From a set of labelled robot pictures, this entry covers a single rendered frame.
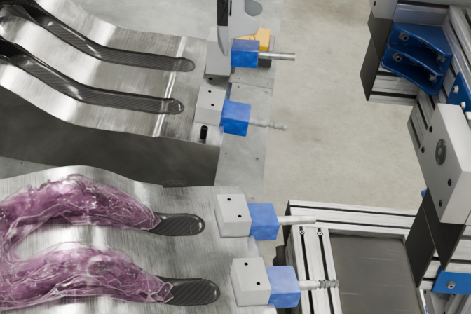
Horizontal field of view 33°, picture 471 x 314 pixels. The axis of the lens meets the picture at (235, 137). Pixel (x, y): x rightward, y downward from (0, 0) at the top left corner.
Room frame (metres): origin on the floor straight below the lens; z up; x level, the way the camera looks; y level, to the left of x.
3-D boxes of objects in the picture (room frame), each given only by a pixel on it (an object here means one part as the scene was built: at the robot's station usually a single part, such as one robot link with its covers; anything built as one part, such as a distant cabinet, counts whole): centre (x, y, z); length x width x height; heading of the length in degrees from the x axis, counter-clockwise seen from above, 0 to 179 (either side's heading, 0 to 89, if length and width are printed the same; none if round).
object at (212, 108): (0.91, 0.00, 0.89); 0.13 x 0.05 x 0.05; 91
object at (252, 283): (0.65, -0.09, 0.86); 0.13 x 0.05 x 0.05; 108
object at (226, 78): (1.02, 0.04, 0.87); 0.05 x 0.05 x 0.04; 1
